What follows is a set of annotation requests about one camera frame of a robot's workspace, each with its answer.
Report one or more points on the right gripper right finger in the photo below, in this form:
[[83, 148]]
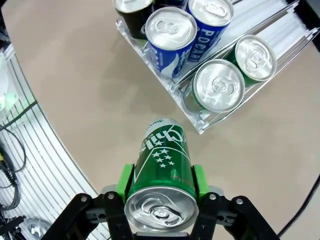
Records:
[[225, 217]]

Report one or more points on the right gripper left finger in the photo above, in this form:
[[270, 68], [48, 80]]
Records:
[[100, 217]]

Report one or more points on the green Chilsung cider can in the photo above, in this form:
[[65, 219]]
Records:
[[162, 162], [255, 57], [220, 86]]

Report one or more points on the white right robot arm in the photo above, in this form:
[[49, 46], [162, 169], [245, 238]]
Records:
[[5, 80]]

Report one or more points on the clear plastic can dispenser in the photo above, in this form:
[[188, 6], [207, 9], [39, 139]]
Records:
[[282, 30]]

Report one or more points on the blue Pocari Sweat can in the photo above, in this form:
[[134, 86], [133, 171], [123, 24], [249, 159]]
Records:
[[165, 62], [207, 37]]

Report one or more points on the black Pepsi can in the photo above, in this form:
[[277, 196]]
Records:
[[135, 22]]

